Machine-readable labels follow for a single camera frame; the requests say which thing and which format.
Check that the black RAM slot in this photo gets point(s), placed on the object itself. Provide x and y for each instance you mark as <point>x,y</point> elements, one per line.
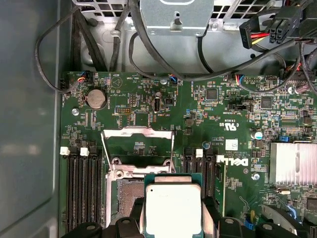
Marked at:
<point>209,173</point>
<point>188,161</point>
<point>70,188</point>
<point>79,188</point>
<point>198,164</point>
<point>88,188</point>
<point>97,188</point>

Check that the green motherboard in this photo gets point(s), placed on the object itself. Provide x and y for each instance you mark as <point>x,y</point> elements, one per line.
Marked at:
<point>223,119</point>

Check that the black PC case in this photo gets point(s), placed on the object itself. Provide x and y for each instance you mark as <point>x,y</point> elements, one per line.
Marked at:
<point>24,124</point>

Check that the green RAM stick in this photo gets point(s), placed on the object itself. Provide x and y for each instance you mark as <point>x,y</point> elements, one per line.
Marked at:
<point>220,188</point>

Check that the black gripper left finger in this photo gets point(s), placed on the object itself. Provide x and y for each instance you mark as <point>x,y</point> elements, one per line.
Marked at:
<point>126,228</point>

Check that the black power connector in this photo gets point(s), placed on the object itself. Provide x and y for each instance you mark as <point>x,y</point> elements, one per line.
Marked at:
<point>280,29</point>

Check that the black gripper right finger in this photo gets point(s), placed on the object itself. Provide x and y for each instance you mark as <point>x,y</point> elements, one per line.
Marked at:
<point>230,228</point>

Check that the round coin battery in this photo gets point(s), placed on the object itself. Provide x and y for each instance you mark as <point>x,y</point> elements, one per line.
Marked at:
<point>96,99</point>

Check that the CPU socket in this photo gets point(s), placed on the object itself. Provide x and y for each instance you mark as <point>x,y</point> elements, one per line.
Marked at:
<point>126,196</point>

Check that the silver heat sink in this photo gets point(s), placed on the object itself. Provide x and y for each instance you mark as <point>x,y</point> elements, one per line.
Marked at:
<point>292,163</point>

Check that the silver CPU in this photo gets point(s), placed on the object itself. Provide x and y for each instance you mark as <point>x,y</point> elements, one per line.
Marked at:
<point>173,210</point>

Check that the silver disk bay cage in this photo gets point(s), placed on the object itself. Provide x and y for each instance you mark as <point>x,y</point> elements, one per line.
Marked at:
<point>173,15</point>

